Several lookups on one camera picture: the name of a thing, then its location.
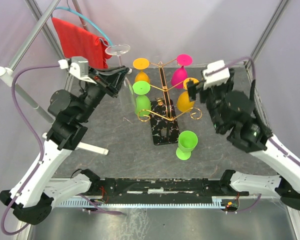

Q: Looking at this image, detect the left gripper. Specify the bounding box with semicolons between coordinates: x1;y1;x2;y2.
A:
76;65;131;123

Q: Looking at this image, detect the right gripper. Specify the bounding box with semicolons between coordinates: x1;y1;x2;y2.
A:
186;79;235;132

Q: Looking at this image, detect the magenta goblet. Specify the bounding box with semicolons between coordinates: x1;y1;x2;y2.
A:
171;54;193;89

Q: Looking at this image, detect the orange goblet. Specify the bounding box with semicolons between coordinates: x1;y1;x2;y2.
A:
177;77;199;112
132;57;150;83

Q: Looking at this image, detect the clear wine glass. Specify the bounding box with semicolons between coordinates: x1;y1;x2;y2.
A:
105;44;135;114

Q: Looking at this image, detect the green goblet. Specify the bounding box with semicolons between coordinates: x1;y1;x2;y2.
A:
132;81;151;117
175;130;199;161

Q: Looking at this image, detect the gold wine glass rack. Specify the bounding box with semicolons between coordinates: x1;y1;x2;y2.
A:
137;61;203;146

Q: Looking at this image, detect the green goblet front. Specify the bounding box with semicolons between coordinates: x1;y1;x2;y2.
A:
175;130;199;161

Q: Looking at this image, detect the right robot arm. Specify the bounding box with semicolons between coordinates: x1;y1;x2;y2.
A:
186;69;300;211

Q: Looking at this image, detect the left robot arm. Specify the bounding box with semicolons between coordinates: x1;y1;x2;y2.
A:
0;66;129;225

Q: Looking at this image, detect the red cloth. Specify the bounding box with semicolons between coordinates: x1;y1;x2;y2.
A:
52;17;112;69

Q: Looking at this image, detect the teal clothes hanger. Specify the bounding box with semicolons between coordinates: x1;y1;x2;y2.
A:
54;0;116;48

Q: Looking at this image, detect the white clothes stand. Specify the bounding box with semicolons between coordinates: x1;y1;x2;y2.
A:
0;0;133;156

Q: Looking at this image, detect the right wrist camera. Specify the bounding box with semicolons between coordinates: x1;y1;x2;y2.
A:
202;60;230;90

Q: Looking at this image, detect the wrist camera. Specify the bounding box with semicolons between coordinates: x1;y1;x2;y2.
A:
202;60;230;90
58;56;91;82

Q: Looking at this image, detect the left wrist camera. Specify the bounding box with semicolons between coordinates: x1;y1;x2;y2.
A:
58;56;91;82

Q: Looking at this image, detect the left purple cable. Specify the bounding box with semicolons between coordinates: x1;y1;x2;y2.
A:
0;63;127;236

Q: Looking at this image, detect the purple cable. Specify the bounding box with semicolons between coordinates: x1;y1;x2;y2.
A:
204;56;300;215
0;63;127;236

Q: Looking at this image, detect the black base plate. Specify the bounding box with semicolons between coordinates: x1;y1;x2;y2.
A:
83;178;238;203

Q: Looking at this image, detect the white cable duct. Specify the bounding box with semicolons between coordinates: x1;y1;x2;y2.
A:
57;195;227;208

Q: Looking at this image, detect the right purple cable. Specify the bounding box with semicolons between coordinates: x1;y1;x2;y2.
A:
204;56;300;215

